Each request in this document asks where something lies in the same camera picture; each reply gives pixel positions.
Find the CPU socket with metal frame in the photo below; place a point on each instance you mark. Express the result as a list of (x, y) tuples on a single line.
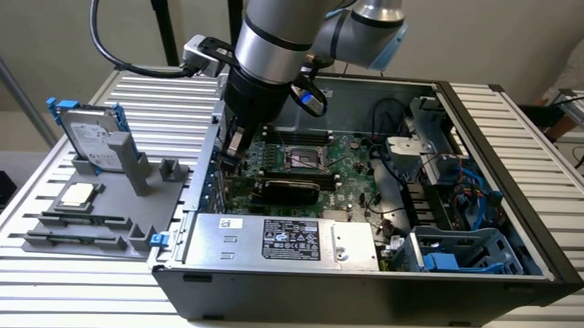
[(305, 157)]

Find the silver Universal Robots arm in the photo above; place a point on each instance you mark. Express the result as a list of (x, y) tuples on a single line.
[(275, 41)]

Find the black RAM slot bank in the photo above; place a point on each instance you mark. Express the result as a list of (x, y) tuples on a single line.
[(331, 181), (301, 136)]

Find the grey power supply unit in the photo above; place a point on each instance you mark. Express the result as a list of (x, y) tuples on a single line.
[(283, 242)]

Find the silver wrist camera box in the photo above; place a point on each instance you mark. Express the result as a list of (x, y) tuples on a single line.
[(197, 54)]

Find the hard disk in blue caddy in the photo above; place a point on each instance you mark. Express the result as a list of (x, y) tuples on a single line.
[(89, 136)]

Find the grey parts rack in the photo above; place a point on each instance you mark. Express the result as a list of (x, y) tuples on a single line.
[(114, 201)]

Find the black open PC case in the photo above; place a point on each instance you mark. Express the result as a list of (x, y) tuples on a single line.
[(347, 294)]

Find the black stand pole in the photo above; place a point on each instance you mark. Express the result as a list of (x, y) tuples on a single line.
[(165, 30)]

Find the blue disk caddy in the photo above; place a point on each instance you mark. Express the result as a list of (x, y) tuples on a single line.
[(440, 262)]

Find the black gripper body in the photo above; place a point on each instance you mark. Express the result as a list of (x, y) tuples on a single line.
[(256, 97)]

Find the silver CPU chip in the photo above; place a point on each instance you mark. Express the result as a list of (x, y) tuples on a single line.
[(79, 195)]

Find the green motherboard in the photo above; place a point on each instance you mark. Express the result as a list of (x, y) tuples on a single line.
[(356, 191)]

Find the metal drive cage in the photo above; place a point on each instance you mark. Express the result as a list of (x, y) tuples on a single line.
[(424, 143)]

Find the grey metal pole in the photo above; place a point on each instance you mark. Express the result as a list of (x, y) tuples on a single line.
[(23, 99)]

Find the green RAM stick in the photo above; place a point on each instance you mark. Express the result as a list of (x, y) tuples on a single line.
[(69, 238)]

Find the blue plastic case latch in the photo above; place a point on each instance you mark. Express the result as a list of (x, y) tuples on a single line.
[(161, 239)]

